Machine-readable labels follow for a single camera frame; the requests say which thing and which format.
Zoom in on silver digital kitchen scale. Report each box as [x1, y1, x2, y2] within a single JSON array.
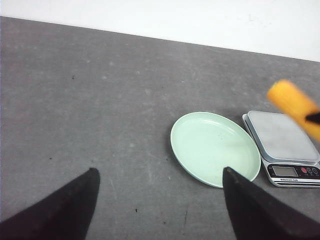
[[242, 110, 320, 188]]

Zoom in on yellow corn cob piece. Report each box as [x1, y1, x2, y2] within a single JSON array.
[[266, 79, 320, 141]]

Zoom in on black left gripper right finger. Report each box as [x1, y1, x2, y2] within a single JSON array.
[[222, 167, 320, 240]]

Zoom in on light green plate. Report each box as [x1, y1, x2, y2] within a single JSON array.
[[170, 112, 261, 189]]

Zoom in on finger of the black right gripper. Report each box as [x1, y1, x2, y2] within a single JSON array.
[[305, 112, 320, 123]]

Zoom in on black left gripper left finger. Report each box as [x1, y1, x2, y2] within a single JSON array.
[[0, 168, 101, 240]]

